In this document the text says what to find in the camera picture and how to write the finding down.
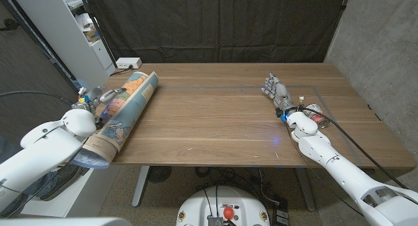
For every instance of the white floor platform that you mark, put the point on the white floor platform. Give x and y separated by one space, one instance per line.
91 193

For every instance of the white shelf cabinet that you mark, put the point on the white shelf cabinet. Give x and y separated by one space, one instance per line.
65 40

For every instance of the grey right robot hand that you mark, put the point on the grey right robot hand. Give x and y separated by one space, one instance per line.
281 92

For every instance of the black curtain backdrop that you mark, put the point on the black curtain backdrop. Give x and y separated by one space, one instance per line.
212 23

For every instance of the white crumpled packaging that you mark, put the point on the white crumpled packaging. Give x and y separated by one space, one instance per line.
83 21

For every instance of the red emergency stop button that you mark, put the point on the red emergency stop button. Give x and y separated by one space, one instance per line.
228 213

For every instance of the black floor power strip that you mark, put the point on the black floor power strip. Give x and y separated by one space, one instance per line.
281 216

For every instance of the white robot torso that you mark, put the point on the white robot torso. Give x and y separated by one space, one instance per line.
65 222

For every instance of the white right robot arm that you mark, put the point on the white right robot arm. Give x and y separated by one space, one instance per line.
320 147

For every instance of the white power box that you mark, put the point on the white power box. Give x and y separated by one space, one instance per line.
128 62

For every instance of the black backdrop stand pole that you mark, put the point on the black backdrop stand pole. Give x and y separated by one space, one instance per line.
97 28

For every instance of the red and white can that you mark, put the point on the red and white can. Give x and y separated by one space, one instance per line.
318 119

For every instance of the round black floor fan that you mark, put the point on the round black floor fan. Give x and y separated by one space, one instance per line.
159 174

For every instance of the brown cardboard box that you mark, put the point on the brown cardboard box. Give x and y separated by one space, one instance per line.
91 35

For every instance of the person in blue jeans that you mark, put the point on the person in blue jeans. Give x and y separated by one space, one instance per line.
40 187

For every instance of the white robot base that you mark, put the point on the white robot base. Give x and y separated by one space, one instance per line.
202 203

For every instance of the white table leg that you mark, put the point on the white table leg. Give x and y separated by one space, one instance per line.
140 187
307 193

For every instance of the paper map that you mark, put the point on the paper map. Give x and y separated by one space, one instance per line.
130 111

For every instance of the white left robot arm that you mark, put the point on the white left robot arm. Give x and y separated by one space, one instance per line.
42 151

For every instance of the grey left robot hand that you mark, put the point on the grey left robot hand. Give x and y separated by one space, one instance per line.
89 98

